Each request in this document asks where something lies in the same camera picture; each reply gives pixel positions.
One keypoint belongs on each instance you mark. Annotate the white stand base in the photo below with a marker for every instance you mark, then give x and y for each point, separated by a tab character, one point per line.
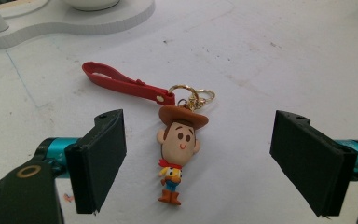
74	21

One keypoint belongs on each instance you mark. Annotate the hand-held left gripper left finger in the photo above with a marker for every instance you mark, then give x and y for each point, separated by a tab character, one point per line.
98	161

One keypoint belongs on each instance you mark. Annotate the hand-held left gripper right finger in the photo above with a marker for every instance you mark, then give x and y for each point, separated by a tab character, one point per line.
312	161

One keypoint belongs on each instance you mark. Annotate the white bowl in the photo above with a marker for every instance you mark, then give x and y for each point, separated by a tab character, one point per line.
91	3

